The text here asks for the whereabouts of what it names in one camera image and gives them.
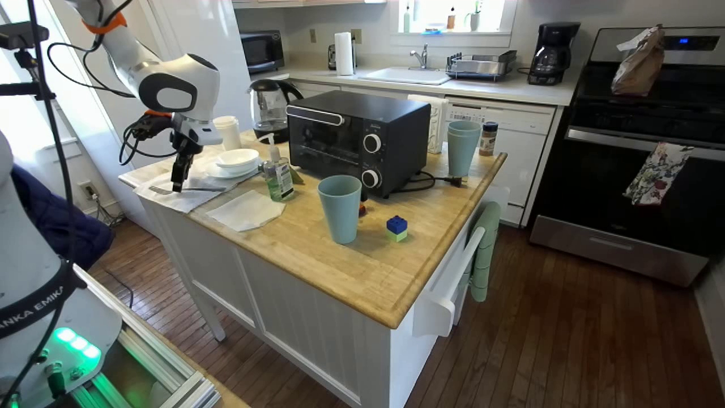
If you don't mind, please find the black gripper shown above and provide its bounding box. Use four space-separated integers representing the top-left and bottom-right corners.
171 128 207 196

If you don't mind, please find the silver metal fork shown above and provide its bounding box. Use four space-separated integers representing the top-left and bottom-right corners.
180 182 227 196

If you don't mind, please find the white lidded paper cup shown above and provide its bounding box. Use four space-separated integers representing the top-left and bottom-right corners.
212 113 244 152

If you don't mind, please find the teal plastic cup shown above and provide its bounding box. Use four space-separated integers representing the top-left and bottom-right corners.
318 172 366 247
446 119 485 179

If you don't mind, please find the stained white cloth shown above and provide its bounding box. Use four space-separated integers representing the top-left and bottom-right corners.
118 155 263 216

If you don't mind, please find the white ceramic plate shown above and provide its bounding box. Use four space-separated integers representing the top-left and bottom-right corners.
207 161 263 182

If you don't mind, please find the white ceramic bowl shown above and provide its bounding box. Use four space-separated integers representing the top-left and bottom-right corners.
214 147 260 172

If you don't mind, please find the green hand soap dispenser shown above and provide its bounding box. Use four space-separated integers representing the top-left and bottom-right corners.
258 131 297 205

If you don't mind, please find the glass electric kettle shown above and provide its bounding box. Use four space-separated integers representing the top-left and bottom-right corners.
248 77 306 146

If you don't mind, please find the dark blue jacket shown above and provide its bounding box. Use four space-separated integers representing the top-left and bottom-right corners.
10 163 118 270

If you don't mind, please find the black microwave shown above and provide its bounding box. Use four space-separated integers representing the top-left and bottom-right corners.
239 29 289 77

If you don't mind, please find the black toaster oven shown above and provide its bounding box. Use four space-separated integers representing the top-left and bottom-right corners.
285 89 433 202

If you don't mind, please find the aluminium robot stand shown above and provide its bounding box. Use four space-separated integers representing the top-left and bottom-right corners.
0 263 224 408

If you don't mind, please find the white kitchen island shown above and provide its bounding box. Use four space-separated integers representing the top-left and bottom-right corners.
118 135 511 408

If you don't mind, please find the white paper towel roll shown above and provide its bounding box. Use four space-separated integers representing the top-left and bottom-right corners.
333 29 359 80

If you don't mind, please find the blue and green sponge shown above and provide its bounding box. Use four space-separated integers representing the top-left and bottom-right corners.
385 213 413 245

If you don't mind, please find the white kitchen sink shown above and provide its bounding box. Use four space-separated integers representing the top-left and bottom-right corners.
359 67 454 87

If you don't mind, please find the metal faucet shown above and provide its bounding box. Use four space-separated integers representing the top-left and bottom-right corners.
409 43 435 72

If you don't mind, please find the white towel bar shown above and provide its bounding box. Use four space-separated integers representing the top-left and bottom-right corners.
411 224 488 341

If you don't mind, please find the small spice jar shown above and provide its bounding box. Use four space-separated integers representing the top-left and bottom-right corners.
479 120 500 159

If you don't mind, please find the green hanging towel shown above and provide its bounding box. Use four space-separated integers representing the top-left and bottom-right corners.
466 199 504 304

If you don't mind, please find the grey dish rack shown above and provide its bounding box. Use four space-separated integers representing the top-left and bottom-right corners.
444 49 521 84

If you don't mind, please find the kitchen window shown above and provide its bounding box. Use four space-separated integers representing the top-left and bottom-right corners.
394 0 519 38

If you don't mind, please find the black coffee maker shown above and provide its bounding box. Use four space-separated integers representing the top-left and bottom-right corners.
527 21 582 87

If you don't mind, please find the black steel stove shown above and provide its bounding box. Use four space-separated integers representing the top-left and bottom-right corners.
528 26 725 291

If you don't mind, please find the brown paper bag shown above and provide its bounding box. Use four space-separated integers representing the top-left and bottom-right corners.
609 23 669 100

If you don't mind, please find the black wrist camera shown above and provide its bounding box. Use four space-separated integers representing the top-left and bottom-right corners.
133 112 175 143

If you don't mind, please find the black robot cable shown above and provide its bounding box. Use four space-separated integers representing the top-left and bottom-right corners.
45 29 180 169

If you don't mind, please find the black camera tripod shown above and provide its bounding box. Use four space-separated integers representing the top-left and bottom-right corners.
0 21 77 206

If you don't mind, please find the black power cord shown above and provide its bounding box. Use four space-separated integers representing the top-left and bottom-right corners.
394 169 464 196

